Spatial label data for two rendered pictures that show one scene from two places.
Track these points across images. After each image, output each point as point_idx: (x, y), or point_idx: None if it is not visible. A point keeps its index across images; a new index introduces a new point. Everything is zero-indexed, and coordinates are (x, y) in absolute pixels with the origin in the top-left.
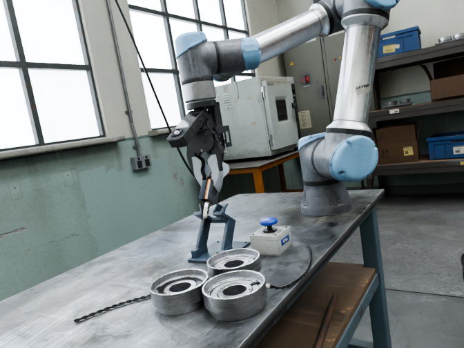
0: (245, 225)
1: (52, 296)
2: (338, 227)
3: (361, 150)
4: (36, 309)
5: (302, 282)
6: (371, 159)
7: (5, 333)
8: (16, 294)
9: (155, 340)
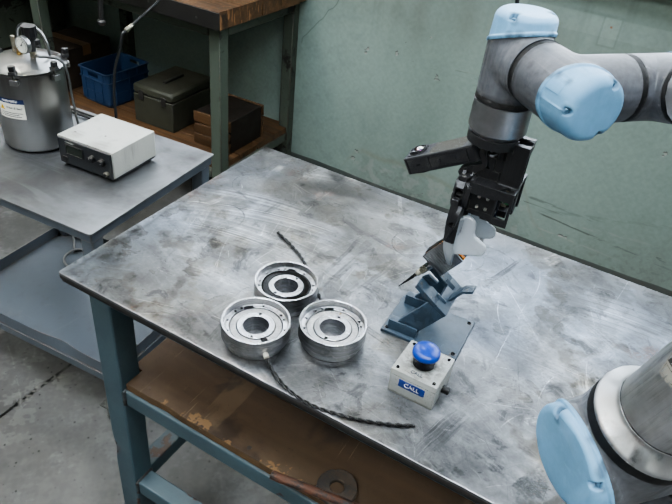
0: (561, 361)
1: (344, 207)
2: (507, 492)
3: (567, 453)
4: (318, 204)
5: (300, 405)
6: (577, 491)
7: (279, 199)
8: (361, 182)
9: (220, 285)
